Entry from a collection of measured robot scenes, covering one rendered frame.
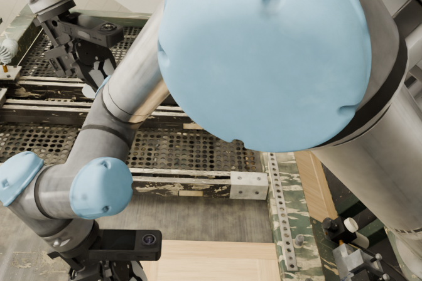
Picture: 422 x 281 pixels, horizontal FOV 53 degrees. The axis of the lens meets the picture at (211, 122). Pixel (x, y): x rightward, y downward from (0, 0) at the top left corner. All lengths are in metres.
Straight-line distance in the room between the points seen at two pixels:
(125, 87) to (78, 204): 0.16
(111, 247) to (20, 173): 0.19
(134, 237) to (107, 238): 0.04
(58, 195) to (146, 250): 0.19
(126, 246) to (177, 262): 0.58
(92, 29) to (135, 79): 0.27
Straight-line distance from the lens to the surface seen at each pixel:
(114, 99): 0.56
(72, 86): 1.86
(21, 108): 1.78
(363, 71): 0.22
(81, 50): 0.80
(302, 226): 1.36
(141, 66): 0.49
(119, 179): 0.55
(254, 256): 1.30
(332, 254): 1.37
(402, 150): 0.33
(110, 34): 0.75
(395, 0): 0.74
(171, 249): 1.29
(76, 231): 0.67
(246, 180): 1.42
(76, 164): 0.57
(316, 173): 2.24
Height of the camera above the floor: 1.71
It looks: 23 degrees down
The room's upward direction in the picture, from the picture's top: 59 degrees counter-clockwise
